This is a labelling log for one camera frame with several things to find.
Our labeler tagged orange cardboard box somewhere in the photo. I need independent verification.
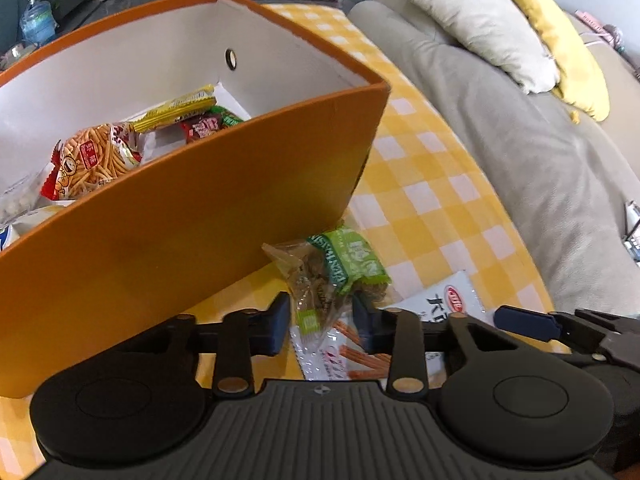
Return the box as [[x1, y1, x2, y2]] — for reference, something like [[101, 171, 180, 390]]
[[1, 0, 390, 399]]

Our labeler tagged blue water jug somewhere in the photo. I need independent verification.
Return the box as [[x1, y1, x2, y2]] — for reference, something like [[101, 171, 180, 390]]
[[20, 0, 58, 47]]

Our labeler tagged beige sofa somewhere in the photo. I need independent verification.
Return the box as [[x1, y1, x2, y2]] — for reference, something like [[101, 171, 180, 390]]
[[348, 0, 639, 318]]

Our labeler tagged white cushion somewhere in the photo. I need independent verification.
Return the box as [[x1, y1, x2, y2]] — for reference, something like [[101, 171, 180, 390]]
[[408, 0, 560, 93]]

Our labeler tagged yellow snack packet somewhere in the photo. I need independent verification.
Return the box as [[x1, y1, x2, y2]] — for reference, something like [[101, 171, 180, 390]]
[[131, 84, 217, 134]]

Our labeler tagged clear packet red label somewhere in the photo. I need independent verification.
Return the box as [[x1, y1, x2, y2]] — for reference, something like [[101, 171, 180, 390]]
[[0, 200, 70, 252]]

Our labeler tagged yellow cushion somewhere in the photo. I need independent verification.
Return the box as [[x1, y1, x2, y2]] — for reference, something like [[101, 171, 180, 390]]
[[513, 0, 611, 122]]

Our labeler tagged orange stick snack bag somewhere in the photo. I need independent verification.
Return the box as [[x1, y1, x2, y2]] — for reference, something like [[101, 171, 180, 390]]
[[41, 122, 142, 200]]

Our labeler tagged yellow checkered tablecloth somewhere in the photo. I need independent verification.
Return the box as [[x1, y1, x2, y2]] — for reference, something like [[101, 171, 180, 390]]
[[0, 1, 572, 478]]

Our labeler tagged green clear snack packet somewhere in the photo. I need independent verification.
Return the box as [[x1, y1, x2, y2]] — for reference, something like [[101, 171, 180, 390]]
[[262, 224, 392, 353]]

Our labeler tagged dark red snack packet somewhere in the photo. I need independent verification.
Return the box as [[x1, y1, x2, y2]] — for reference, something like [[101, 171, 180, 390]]
[[180, 114, 224, 144]]

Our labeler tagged clear hawthorn ball packet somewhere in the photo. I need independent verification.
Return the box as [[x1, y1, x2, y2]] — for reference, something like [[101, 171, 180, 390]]
[[0, 162, 54, 228]]

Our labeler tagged white spicy strip packet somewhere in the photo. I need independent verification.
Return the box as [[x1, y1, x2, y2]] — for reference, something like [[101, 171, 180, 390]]
[[291, 271, 492, 387]]

